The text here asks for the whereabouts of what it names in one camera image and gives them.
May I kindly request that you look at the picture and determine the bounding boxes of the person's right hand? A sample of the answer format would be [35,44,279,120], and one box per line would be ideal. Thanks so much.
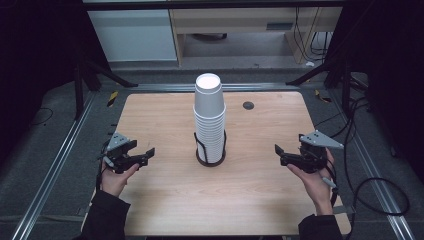
[287,148,335,216]

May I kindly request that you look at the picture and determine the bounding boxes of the bundle of black desk cables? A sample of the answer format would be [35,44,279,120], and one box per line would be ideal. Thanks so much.
[293,7,334,63]

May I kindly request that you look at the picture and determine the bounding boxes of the aluminium floor rail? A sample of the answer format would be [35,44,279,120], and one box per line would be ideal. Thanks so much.
[11,91,98,240]
[328,89,416,240]

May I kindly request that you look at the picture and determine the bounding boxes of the right hand-held gripper cable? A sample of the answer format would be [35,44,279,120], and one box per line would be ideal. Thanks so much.
[320,156,340,208]

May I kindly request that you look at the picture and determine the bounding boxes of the black floor cable loop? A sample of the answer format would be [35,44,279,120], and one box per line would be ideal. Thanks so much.
[313,96,411,240]

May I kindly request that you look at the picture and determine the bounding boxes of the black cup holder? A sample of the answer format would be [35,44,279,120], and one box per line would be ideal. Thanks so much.
[194,130,228,168]

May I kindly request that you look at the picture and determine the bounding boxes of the white cabinet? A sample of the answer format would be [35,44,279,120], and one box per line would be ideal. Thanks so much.
[87,9,178,63]

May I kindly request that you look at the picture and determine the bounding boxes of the black metal stand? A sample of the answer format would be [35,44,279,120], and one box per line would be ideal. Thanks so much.
[73,56,139,121]
[285,59,353,116]

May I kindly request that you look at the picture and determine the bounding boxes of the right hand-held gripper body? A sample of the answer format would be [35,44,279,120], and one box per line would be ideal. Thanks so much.
[298,129,344,174]

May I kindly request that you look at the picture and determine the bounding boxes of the yellow black tape strip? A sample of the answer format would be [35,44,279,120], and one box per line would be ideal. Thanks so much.
[106,90,119,108]
[314,89,333,104]

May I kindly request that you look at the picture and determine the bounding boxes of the dark curtain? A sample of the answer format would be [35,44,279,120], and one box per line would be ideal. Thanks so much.
[0,0,111,161]
[328,0,424,184]

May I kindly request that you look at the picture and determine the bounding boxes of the stack of white paper cups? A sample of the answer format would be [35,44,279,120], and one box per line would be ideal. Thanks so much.
[193,72,227,164]

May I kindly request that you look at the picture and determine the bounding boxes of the thin black floor cable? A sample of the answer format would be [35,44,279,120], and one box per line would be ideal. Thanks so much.
[29,107,54,127]

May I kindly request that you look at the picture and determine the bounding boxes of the light wooden desk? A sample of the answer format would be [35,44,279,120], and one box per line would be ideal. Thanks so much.
[169,7,343,66]

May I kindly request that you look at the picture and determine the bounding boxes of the hand-held gripper cable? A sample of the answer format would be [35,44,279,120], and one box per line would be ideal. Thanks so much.
[95,156,108,194]
[320,156,340,208]

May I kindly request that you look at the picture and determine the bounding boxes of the left hand-held gripper cable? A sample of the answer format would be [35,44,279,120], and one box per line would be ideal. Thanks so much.
[95,156,108,194]

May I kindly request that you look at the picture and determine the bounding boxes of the person's left hand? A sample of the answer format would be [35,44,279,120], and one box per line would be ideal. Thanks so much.
[100,162,140,198]

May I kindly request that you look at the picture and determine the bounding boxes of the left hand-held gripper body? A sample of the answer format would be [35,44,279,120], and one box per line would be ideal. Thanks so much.
[103,131,134,174]

